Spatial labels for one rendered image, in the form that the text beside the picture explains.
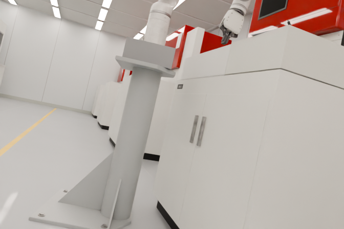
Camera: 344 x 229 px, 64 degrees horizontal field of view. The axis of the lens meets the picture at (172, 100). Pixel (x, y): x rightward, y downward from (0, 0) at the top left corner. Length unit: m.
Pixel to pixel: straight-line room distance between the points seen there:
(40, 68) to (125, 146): 7.95
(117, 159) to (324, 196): 0.93
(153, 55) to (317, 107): 0.78
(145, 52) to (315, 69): 0.78
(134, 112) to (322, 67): 0.87
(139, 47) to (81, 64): 7.85
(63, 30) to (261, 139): 8.74
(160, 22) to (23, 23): 8.17
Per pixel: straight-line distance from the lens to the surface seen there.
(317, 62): 1.06
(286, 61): 0.97
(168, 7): 1.56
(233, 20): 1.45
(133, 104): 1.42
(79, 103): 9.18
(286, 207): 1.04
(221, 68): 1.27
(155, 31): 1.50
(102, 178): 1.57
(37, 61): 9.29
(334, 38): 1.74
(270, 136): 0.93
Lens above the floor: 0.60
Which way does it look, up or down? 3 degrees up
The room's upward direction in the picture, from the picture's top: 12 degrees clockwise
